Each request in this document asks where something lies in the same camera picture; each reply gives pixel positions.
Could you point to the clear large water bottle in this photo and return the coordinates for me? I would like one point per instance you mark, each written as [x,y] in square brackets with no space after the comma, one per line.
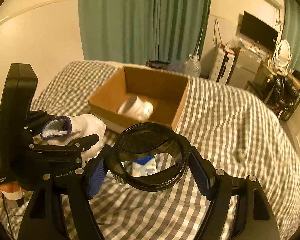
[193,66]

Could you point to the white sock with purple trim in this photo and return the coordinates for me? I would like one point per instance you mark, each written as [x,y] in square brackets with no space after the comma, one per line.
[90,125]

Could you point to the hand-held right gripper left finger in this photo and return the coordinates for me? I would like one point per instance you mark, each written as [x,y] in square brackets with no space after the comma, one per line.
[96,177]

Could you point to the round white mirror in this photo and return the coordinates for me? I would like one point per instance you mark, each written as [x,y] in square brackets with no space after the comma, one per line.
[283,52]

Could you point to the blue and white packet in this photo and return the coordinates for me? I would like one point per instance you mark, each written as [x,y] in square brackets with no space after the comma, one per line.
[145,166]

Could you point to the cardboard box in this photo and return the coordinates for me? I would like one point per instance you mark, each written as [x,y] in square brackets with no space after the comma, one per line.
[152,82]

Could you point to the cluttered dark rack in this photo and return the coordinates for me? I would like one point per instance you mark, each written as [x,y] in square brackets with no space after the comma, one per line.
[285,95]

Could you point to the white cup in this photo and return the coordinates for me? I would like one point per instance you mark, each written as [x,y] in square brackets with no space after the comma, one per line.
[133,105]

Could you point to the person's left hand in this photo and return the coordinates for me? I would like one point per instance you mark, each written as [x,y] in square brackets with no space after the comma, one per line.
[10,186]

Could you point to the black round plastic container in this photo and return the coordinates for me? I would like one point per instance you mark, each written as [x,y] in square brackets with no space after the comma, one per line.
[152,186]

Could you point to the grey checked blanket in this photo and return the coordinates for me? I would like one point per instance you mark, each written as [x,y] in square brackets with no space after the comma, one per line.
[227,120]

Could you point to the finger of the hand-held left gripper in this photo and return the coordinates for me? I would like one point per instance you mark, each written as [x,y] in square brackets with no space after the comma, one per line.
[65,148]
[37,120]

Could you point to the black wall television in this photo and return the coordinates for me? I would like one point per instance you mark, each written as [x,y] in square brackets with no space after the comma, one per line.
[257,31]

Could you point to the silver fridge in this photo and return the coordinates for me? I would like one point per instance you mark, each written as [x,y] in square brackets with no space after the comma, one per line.
[245,67]

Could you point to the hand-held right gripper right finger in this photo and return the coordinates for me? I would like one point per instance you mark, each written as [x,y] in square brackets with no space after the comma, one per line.
[202,177]

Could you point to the white ribbed suitcase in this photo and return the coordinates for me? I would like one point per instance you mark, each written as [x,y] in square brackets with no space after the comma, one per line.
[220,65]

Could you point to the green curtain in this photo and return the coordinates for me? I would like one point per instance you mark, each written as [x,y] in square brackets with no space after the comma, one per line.
[295,30]
[140,20]

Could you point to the black bag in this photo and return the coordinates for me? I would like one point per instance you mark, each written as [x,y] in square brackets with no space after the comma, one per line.
[157,64]

